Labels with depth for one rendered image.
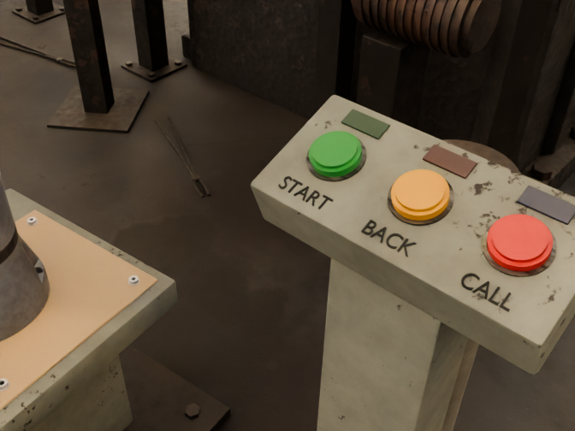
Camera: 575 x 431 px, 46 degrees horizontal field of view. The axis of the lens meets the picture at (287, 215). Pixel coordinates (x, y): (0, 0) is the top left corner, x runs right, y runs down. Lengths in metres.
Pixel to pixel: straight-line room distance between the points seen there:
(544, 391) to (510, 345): 0.73
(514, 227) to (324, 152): 0.15
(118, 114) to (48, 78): 0.30
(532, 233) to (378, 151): 0.13
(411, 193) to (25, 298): 0.49
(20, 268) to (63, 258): 0.10
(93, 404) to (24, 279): 0.23
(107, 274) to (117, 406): 0.22
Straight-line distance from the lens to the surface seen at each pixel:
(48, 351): 0.80
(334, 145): 0.51
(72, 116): 1.77
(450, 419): 0.88
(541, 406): 1.17
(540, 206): 0.48
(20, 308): 0.81
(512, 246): 0.45
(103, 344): 0.80
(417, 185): 0.48
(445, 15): 1.08
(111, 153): 1.62
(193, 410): 1.05
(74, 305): 0.84
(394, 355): 0.54
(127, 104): 1.79
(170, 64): 1.97
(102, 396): 0.97
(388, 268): 0.47
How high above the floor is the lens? 0.89
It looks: 39 degrees down
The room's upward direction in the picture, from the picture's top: 1 degrees clockwise
